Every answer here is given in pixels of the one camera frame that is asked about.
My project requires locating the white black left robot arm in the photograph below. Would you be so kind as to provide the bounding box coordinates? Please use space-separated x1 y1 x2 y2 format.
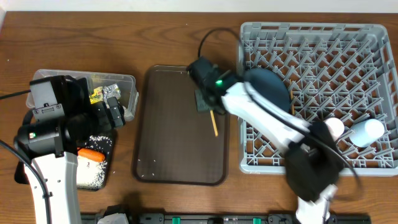
14 75 126 223

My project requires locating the black waste bin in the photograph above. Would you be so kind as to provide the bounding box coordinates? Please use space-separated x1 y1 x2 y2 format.
14 129 118 191

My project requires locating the light blue cup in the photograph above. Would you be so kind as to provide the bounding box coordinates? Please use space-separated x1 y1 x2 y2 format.
349 119 385 147

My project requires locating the large blue plate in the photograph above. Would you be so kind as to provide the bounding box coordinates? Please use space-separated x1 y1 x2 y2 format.
244 68 290 113

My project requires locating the orange carrot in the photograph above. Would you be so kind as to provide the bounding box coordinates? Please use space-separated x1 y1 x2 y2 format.
78 148 105 162

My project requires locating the black rail with green clips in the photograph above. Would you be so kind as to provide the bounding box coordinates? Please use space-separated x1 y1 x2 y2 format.
80 203 373 224

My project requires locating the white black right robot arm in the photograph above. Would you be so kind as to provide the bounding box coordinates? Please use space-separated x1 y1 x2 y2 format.
187 57 344 223

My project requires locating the clear plastic bin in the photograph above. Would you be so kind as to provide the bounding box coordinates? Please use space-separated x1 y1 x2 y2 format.
32 69 139 121

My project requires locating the pile of rice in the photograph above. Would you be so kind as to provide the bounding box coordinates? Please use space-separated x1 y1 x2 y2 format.
76 135 113 190

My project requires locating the yellow snack wrapper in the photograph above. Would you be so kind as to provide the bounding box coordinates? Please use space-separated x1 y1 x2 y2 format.
90 83 121 104

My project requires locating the grey dishwasher rack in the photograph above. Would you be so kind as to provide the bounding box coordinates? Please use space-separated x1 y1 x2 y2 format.
240 22 397 177

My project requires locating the pink cup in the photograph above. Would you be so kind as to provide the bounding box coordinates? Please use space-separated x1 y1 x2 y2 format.
324 118 345 141

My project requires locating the dark brown tray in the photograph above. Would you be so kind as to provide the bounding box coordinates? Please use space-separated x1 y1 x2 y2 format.
132 65 229 186

